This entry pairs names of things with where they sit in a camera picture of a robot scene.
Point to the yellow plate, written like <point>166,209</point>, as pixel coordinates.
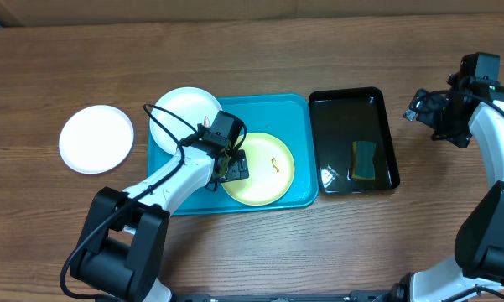
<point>271,171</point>

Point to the white plate upper left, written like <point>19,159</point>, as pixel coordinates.
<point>193,105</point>

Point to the teal serving tray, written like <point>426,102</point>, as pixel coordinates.
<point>285,116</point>

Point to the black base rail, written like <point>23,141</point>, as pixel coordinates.
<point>353,296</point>

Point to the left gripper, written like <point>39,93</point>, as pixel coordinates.
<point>239,167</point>

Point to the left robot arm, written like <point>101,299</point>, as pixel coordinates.
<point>119,251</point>

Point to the white plate with stain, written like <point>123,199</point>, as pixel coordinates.
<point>96,139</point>

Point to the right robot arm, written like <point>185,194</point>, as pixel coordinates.
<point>477,265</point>

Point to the yellow green sponge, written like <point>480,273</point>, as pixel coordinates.
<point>362,166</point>

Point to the black water tray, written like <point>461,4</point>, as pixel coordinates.
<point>341,117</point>

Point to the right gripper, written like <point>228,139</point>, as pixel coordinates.
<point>433,106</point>

